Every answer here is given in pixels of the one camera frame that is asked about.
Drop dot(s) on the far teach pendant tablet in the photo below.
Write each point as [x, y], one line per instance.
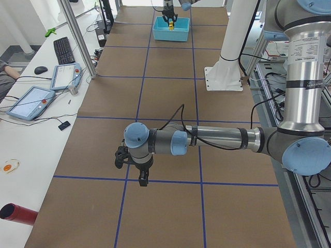
[66, 75]

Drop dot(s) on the small metal cylinder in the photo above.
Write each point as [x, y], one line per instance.
[73, 90]

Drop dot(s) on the person forearm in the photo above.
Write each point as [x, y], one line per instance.
[9, 71]

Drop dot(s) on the black computer mouse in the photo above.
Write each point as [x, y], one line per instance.
[40, 69]

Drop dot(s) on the yellow beetle toy car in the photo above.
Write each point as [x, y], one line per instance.
[171, 25]

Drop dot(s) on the teach pendant tablet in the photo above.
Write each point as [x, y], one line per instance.
[66, 75]
[32, 104]

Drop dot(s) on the black computer keyboard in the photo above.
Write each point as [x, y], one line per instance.
[63, 51]

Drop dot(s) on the green plastic clamp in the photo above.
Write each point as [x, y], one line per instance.
[50, 32]

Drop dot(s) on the light blue plastic bin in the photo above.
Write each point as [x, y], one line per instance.
[180, 32]

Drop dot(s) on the red cylinder tube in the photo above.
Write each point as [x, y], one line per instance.
[19, 214]

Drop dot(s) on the near teach pendant tablet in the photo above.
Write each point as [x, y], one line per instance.
[32, 104]

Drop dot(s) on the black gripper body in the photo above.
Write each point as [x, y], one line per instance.
[168, 8]
[141, 167]

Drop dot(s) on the aluminium frame post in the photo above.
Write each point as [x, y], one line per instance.
[77, 35]

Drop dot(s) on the black smartphone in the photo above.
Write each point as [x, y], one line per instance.
[64, 125]

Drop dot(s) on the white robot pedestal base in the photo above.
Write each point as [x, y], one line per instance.
[224, 75]

